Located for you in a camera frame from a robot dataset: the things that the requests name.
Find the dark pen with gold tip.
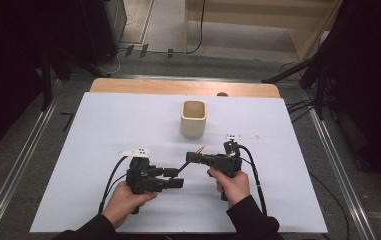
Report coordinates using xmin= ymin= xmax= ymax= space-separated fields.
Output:
xmin=177 ymin=144 xmax=207 ymax=174

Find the thin black floor cable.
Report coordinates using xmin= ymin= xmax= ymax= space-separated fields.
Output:
xmin=308 ymin=171 xmax=351 ymax=240

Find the light wooden cabinet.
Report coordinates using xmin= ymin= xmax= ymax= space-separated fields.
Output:
xmin=183 ymin=0 xmax=344 ymax=63

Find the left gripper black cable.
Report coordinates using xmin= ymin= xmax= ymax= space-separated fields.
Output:
xmin=98 ymin=155 xmax=130 ymax=215

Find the black curtain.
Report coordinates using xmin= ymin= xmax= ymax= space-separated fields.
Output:
xmin=0 ymin=0 xmax=86 ymax=163
xmin=324 ymin=0 xmax=381 ymax=188

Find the person's right hand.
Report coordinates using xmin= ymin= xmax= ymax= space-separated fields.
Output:
xmin=206 ymin=167 xmax=251 ymax=209

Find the person's left hand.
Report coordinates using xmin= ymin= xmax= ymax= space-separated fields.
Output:
xmin=101 ymin=181 xmax=159 ymax=230

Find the white table cover sheet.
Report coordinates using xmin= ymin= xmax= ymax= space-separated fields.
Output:
xmin=30 ymin=92 xmax=329 ymax=234

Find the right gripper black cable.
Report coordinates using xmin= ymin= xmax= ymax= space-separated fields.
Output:
xmin=237 ymin=144 xmax=268 ymax=217

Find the black floor cables bundle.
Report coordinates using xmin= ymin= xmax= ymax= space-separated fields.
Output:
xmin=285 ymin=98 xmax=316 ymax=124

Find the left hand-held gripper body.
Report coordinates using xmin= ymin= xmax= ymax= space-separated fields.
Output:
xmin=118 ymin=147 xmax=166 ymax=215

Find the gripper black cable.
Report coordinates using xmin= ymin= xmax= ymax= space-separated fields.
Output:
xmin=98 ymin=155 xmax=130 ymax=215
xmin=237 ymin=144 xmax=268 ymax=217

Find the black metal stand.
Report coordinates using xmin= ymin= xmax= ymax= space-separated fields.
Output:
xmin=261 ymin=49 xmax=333 ymax=121
xmin=40 ymin=46 xmax=112 ymax=112

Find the metal floor rail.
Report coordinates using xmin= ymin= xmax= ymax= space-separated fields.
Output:
xmin=305 ymin=94 xmax=378 ymax=240
xmin=0 ymin=95 xmax=60 ymax=240

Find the cream square pen holder cup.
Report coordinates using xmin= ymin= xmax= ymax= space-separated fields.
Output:
xmin=180 ymin=99 xmax=208 ymax=139

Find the black equipment case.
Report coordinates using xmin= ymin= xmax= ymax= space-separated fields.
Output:
xmin=80 ymin=0 xmax=128 ymax=67

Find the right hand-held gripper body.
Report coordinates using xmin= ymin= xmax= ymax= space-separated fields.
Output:
xmin=199 ymin=133 xmax=260 ymax=202

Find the wooden table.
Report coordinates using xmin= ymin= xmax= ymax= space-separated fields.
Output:
xmin=89 ymin=77 xmax=282 ymax=99

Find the hanging black cable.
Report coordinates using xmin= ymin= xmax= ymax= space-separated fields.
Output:
xmin=185 ymin=0 xmax=208 ymax=55

